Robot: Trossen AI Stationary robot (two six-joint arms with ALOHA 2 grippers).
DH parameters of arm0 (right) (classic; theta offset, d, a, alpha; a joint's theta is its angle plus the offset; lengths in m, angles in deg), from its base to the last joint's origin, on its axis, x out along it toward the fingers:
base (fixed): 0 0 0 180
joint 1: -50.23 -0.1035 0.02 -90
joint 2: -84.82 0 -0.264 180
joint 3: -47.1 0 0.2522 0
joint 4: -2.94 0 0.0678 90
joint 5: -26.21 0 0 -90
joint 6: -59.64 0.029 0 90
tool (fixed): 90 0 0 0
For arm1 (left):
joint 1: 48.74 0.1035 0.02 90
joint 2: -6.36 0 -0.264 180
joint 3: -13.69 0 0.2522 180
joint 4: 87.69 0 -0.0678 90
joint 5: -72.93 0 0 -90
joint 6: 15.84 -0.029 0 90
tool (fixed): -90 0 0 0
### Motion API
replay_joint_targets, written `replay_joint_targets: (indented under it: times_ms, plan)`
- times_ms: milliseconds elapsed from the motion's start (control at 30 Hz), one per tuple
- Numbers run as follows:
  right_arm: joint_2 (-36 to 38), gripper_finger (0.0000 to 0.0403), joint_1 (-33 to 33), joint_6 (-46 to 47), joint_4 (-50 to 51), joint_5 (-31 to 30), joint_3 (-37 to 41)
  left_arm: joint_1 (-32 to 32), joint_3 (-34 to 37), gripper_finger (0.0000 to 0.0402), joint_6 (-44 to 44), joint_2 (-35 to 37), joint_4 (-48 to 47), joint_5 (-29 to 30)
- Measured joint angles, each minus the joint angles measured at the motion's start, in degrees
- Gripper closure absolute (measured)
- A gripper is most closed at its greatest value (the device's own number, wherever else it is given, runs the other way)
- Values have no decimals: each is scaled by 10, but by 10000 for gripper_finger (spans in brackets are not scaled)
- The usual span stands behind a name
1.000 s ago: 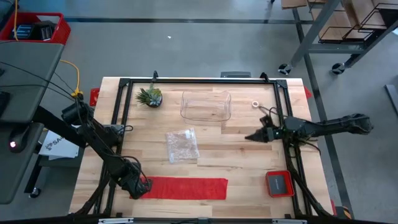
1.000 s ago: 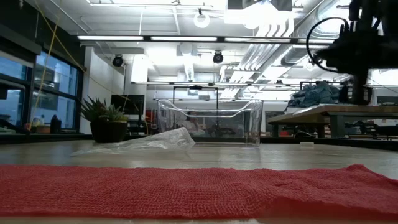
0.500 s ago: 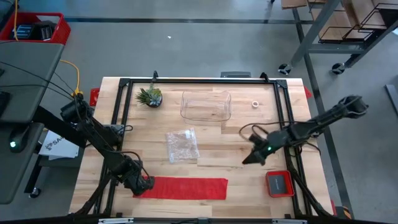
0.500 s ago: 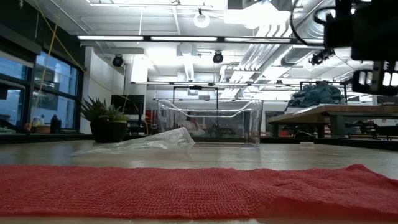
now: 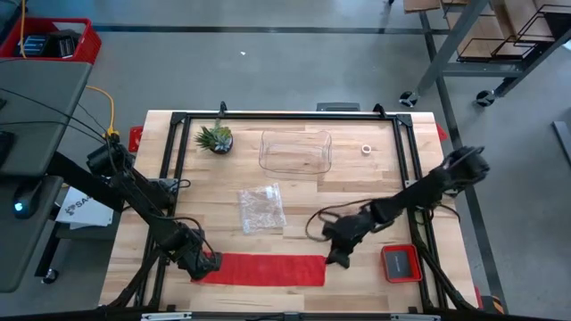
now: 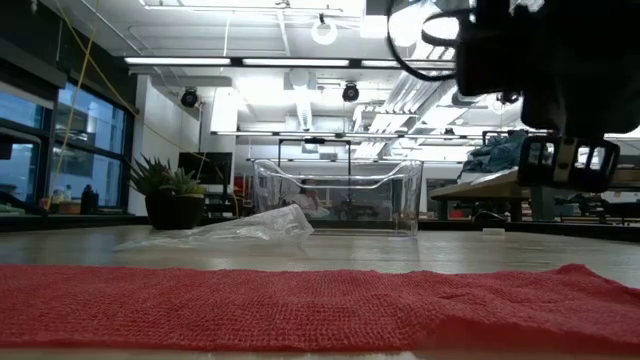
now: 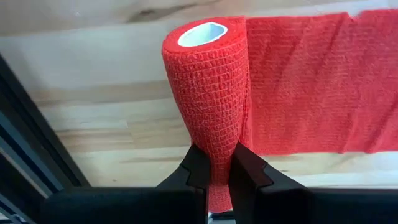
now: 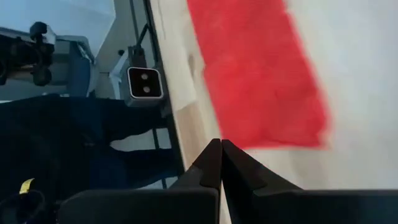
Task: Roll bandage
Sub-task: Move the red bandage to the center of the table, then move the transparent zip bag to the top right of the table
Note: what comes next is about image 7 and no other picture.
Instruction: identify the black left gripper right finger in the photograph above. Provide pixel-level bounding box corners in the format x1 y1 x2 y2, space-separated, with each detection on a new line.
228 141 398 224

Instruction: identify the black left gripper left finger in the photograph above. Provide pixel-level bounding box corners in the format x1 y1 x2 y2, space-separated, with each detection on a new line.
40 143 212 224

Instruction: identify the red cohesive bandage roll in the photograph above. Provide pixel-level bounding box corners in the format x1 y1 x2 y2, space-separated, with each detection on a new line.
161 8 398 213

